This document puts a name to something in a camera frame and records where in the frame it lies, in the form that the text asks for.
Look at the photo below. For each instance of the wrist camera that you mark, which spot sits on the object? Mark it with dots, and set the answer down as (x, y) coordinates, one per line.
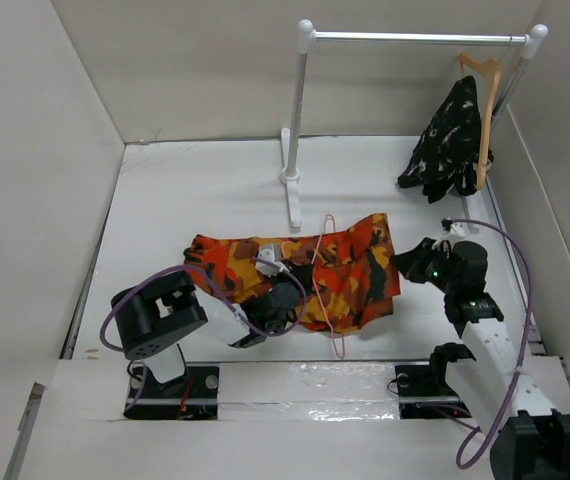
(270, 257)
(453, 232)

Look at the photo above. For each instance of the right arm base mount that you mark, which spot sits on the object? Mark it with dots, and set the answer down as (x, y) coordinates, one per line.
(421, 388)

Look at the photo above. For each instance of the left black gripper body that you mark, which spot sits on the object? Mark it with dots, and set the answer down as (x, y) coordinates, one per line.
(282, 277)

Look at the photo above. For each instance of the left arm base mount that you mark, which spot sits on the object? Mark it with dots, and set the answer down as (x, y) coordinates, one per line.
(192, 397)

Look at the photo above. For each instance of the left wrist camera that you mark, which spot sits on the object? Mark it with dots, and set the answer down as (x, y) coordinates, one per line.
(270, 257)

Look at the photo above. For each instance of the wooden hanger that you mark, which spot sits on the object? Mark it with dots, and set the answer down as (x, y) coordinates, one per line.
(490, 69)

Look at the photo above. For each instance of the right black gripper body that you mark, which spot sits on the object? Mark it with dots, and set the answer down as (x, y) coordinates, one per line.
(436, 271)

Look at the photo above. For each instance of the white clothes rack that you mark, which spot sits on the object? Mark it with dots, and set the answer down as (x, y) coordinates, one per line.
(289, 176)

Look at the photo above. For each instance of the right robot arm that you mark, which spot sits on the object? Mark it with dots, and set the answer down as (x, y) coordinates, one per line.
(525, 435)

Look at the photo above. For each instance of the black white patterned garment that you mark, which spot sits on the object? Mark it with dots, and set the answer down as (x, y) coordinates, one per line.
(449, 147)

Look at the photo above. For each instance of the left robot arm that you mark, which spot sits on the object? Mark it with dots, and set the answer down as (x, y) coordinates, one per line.
(147, 322)

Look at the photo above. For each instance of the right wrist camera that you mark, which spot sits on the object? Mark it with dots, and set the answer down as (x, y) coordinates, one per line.
(453, 232)

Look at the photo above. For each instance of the orange camouflage trousers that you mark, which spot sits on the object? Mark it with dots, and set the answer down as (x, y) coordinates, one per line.
(354, 280)

